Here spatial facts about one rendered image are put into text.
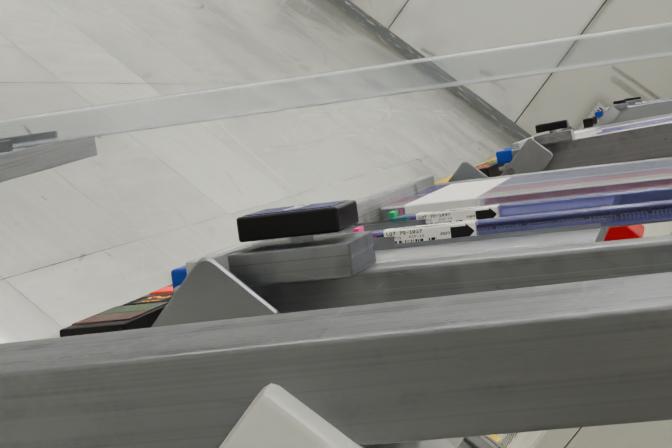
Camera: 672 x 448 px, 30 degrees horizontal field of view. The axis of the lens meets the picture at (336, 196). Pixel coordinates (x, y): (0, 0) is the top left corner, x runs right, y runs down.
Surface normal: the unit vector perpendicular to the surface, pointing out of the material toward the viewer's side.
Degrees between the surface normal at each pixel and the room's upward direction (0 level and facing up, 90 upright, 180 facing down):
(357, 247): 47
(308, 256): 90
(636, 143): 90
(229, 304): 90
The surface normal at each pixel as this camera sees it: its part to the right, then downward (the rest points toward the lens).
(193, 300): -0.26, 0.08
